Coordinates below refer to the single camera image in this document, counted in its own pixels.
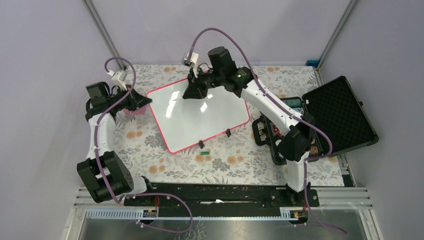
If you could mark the black poker chip case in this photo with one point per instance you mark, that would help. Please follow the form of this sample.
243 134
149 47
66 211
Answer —
337 112

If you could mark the blue clip at corner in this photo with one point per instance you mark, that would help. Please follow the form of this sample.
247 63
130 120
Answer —
312 63

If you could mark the pink eraser block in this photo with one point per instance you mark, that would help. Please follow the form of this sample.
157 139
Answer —
139 111

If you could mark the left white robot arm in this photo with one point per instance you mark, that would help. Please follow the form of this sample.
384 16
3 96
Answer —
103 173

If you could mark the black whiteboard stand foot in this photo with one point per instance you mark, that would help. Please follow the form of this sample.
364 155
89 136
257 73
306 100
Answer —
201 144

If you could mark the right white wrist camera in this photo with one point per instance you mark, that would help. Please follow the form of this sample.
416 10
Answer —
191 60

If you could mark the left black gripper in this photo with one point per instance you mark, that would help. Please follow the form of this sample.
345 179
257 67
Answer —
137 100

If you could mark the pink framed whiteboard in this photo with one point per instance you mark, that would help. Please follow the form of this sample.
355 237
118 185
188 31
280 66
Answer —
185 122

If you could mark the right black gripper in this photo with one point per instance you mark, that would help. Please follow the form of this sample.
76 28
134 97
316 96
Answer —
194 90

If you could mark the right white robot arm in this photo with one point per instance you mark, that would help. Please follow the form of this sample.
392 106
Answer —
296 129

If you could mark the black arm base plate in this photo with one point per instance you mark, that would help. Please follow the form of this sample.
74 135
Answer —
222 200

